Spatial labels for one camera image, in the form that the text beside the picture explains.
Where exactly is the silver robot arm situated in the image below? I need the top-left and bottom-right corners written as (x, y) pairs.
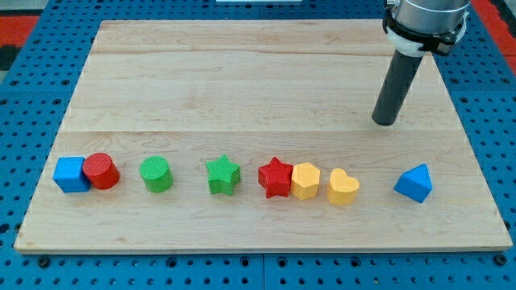
top-left (382, 0), bottom-right (471, 58)

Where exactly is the yellow heart block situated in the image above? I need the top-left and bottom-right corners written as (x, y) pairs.
top-left (327, 168), bottom-right (360, 205)

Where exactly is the red star block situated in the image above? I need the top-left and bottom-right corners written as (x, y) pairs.
top-left (258, 156), bottom-right (293, 199)

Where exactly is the green star block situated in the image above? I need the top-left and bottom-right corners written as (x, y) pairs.
top-left (206, 155), bottom-right (241, 196)

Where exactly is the yellow hexagon block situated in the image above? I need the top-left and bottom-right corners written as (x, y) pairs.
top-left (290, 162), bottom-right (320, 200)

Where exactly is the wooden board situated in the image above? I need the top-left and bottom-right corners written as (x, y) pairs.
top-left (15, 19), bottom-right (512, 255)

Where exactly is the green cylinder block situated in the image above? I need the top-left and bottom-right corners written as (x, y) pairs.
top-left (139, 155), bottom-right (173, 193)

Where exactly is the red cylinder block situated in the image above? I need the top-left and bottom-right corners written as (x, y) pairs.
top-left (82, 152), bottom-right (120, 190)

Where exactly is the blue triangle block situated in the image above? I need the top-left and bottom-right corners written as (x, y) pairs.
top-left (393, 164), bottom-right (433, 203)

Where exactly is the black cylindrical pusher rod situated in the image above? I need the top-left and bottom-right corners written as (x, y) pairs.
top-left (372, 51), bottom-right (422, 126)

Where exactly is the blue cube block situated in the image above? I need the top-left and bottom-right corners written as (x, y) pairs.
top-left (52, 156), bottom-right (90, 193)

